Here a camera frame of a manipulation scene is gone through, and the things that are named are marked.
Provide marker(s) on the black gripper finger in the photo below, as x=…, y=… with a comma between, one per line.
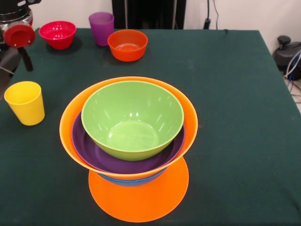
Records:
x=27, y=60

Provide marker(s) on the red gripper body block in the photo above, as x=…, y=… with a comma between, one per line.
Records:
x=18, y=35

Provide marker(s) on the yellow cup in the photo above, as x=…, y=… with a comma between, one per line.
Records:
x=26, y=110

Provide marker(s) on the green bowl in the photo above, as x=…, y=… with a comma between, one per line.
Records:
x=131, y=113

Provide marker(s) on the wide purple bowl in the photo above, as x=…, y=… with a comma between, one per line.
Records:
x=117, y=162

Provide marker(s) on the opaque blue bowl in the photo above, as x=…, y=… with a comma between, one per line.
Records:
x=131, y=183

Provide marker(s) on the large orange bowl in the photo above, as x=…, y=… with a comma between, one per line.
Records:
x=190, y=122
x=138, y=202

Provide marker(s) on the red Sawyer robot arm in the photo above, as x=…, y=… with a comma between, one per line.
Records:
x=14, y=9

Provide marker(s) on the pink bowl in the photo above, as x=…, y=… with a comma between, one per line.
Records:
x=57, y=35

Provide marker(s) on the purple cup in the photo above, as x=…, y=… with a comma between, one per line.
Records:
x=101, y=28

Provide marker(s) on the small red-orange bowl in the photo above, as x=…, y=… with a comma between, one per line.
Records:
x=128, y=44

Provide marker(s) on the dark green tablecloth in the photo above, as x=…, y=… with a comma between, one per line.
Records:
x=235, y=141

